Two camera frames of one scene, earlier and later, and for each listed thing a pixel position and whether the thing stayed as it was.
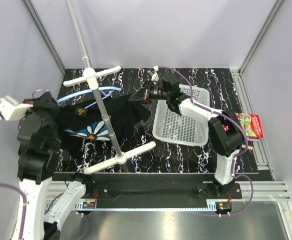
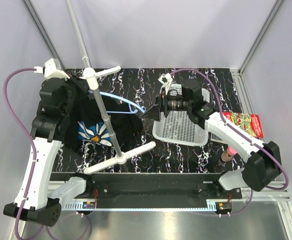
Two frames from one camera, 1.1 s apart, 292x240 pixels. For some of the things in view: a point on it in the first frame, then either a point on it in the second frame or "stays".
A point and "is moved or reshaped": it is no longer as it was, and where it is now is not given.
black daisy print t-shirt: x=79 y=126 is moved or reshaped
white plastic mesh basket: x=169 y=127 stays
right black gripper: x=144 y=94 → x=164 y=98
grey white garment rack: x=91 y=76 stays
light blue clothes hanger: x=107 y=90 → x=124 y=98
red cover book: x=251 y=124 stays
